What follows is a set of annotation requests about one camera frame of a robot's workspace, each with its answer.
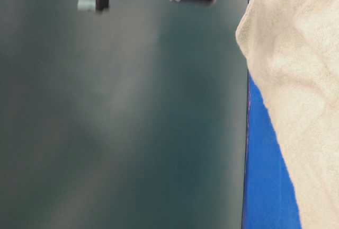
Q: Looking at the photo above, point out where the light green bath towel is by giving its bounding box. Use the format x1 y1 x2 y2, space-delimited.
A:
235 0 338 228

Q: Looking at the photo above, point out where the blue table cloth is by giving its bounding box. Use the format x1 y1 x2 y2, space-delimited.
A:
241 75 301 228

